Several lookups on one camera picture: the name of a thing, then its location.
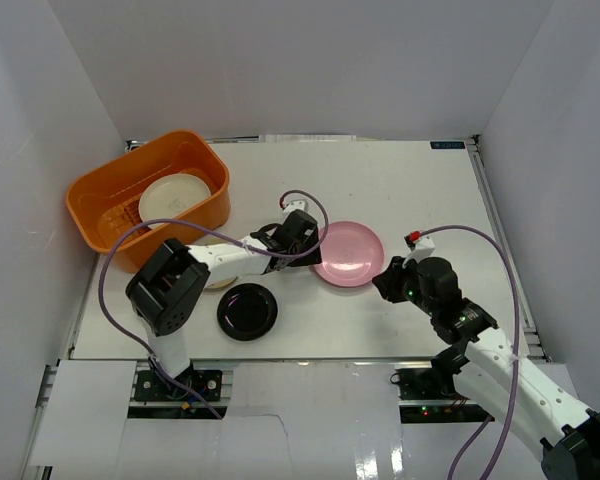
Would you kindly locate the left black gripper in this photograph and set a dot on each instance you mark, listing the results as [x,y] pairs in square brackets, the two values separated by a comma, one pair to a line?
[309,248]

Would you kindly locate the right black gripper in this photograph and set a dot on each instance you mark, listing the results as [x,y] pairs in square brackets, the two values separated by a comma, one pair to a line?
[388,282]

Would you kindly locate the pink plastic plate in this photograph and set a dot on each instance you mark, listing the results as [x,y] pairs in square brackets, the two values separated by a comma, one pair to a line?
[352,255]

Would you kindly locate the black plate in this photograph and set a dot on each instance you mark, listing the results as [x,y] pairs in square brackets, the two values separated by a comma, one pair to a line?
[247,312]

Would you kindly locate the cream white plate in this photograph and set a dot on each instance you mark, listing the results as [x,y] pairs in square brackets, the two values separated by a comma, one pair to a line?
[172,195]

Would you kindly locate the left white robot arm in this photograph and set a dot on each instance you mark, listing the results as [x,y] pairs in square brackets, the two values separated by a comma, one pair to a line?
[165,291]

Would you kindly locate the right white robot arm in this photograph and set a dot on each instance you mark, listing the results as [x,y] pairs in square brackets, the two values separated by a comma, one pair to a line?
[480,363]

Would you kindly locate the orange plastic bin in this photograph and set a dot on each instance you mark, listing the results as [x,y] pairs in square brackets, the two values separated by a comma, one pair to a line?
[104,202]

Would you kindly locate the beige small plate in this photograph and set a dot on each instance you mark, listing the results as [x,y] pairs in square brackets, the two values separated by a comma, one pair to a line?
[222,284]

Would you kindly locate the white paper sheets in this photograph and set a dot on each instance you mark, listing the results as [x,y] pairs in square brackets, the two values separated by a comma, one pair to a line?
[305,138]

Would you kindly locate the blue label sticker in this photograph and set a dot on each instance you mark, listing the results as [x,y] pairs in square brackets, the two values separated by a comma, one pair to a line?
[447,145]

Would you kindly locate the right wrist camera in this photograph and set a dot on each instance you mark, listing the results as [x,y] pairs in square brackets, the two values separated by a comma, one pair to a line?
[420,247]

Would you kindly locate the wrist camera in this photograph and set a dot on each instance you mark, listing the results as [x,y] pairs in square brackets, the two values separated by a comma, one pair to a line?
[420,247]
[294,205]

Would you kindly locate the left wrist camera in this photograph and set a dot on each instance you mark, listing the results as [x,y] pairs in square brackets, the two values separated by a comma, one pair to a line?
[294,205]

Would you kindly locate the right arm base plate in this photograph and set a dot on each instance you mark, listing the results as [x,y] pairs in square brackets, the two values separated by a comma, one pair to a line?
[423,401]

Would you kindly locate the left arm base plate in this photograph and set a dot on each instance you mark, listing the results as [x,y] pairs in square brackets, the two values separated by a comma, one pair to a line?
[150,387]

